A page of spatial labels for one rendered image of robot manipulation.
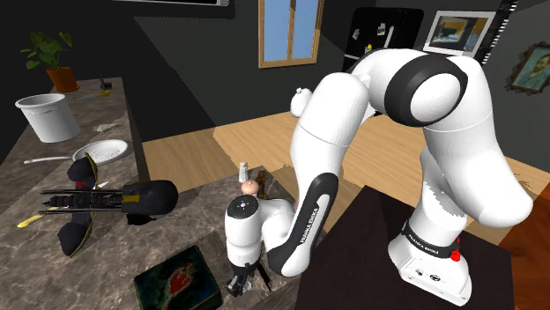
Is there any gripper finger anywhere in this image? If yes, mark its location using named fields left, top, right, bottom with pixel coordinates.
left=256, top=262, right=272, bottom=294
left=226, top=277, right=250, bottom=299

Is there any dark green box red print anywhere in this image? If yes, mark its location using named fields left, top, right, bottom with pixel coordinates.
left=133, top=245, right=224, bottom=310

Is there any dark robot stand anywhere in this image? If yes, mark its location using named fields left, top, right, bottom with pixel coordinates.
left=294, top=184, right=517, bottom=310

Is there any dark brown figure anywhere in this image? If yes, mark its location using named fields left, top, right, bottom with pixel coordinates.
left=253, top=169, right=272, bottom=201

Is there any black winged toy craft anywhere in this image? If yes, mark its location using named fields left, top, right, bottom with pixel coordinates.
left=38, top=153, right=180, bottom=259

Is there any teal and yellow brush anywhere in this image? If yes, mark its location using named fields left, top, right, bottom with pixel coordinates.
left=77, top=89, right=112, bottom=103

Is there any wooden framed window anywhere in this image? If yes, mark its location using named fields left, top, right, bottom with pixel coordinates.
left=257, top=0, right=326, bottom=70

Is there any white bucket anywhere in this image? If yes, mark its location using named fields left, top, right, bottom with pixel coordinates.
left=14, top=92, right=82, bottom=144

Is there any black fridge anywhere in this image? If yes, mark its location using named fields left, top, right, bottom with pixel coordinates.
left=341, top=7, right=426, bottom=73

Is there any green plant in orange pot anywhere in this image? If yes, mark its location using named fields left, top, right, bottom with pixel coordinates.
left=19, top=30, right=81, bottom=93

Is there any white colander pan with handle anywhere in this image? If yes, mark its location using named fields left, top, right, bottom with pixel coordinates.
left=23, top=138, right=130, bottom=166

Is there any yellow handled knife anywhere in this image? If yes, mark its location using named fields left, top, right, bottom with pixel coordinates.
left=16, top=206, right=59, bottom=229

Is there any white framed wall picture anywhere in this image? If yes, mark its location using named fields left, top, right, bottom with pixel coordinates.
left=422, top=10, right=498, bottom=58

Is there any portrait painting ornate frame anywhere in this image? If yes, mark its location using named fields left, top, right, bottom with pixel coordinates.
left=506, top=41, right=550, bottom=95

